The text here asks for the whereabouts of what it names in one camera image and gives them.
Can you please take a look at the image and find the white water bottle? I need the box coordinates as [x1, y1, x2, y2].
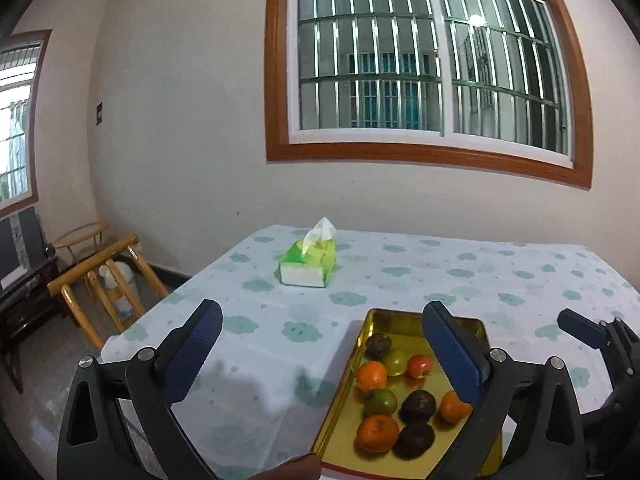
[97, 260, 146, 328]

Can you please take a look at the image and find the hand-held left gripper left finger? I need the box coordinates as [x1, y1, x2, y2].
[56, 299, 224, 480]

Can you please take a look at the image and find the large wooden frame window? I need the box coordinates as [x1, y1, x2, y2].
[265, 0, 593, 191]

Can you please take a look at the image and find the red tomato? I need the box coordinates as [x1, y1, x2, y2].
[407, 354, 433, 380]

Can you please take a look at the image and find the dark wooden cabinet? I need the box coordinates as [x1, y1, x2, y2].
[0, 255, 68, 395]

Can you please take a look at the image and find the cloud print tablecloth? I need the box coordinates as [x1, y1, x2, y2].
[100, 223, 640, 480]

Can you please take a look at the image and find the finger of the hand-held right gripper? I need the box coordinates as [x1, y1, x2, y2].
[557, 308, 609, 350]

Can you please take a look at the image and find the dark passion fruit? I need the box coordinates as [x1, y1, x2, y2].
[395, 421, 436, 459]
[400, 390, 437, 423]
[366, 332, 392, 358]

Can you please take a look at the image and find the orange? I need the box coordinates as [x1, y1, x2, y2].
[440, 390, 473, 424]
[355, 415, 401, 455]
[355, 361, 388, 393]

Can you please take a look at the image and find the green tomato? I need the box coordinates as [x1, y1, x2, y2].
[363, 388, 398, 416]
[381, 350, 411, 377]

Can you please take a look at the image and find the round wooden stool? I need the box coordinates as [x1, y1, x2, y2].
[52, 219, 111, 266]

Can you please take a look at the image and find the small wooden frame window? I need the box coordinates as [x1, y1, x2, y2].
[0, 29, 53, 220]

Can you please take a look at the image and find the wooden chair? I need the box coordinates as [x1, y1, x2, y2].
[47, 233, 171, 351]

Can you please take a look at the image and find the green tissue box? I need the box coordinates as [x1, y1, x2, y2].
[274, 216, 339, 289]

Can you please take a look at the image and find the gold metal tray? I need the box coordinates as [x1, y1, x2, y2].
[310, 307, 503, 480]

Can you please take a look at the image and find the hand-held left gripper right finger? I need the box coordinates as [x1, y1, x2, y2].
[421, 300, 586, 480]

